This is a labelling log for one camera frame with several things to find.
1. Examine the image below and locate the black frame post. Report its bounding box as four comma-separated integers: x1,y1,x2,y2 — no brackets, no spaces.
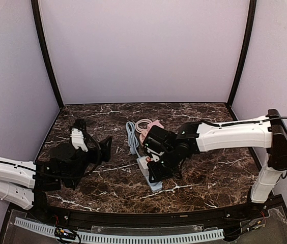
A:
226,0,257,110
31,0,64,110

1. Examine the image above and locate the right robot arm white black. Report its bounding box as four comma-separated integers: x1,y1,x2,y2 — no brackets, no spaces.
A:
143,109,287,204

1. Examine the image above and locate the left black frame post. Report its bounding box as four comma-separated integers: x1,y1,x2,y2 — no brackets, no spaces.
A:
31,0,64,110

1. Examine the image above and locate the pink coiled power cable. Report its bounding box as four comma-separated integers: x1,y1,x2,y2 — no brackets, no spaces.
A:
135,118,159,134

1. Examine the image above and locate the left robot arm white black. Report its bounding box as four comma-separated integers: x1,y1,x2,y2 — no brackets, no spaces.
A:
0,136,112,210

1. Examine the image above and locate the white cube socket adapter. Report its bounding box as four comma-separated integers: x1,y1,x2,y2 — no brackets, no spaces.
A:
136,156,151,176

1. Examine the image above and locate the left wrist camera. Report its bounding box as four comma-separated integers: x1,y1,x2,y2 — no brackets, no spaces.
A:
70,119,88,153

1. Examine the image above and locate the pink cube socket adapter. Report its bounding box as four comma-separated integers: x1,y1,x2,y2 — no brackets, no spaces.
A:
148,120,164,128

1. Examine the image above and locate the blue coiled power cable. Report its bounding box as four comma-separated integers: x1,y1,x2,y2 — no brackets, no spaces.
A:
125,121,143,158

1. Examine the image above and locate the right black frame post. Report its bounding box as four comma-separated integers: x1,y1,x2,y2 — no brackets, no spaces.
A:
226,0,257,110

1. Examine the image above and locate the black front frame rail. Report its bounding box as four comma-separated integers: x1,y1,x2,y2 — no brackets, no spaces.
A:
9,200,270,229

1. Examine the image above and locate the blue power strip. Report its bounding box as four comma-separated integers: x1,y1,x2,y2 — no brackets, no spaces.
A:
145,175,162,193

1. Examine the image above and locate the white slotted cable duct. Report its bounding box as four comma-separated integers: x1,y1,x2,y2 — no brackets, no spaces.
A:
14,217,224,243

